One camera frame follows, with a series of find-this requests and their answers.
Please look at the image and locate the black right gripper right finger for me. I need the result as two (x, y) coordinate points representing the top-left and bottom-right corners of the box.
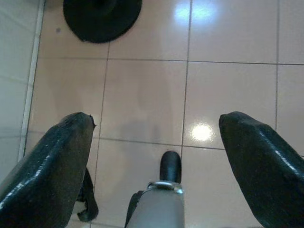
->
(218, 111), (304, 228)

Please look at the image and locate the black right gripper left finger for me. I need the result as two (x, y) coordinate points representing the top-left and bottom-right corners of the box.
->
(0, 112), (99, 228)

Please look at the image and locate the silver robot right leg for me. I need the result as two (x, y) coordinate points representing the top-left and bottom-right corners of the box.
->
(124, 151), (185, 228)

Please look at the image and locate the black round stand base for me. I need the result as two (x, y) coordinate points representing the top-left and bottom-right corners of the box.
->
(63, 0), (143, 44)

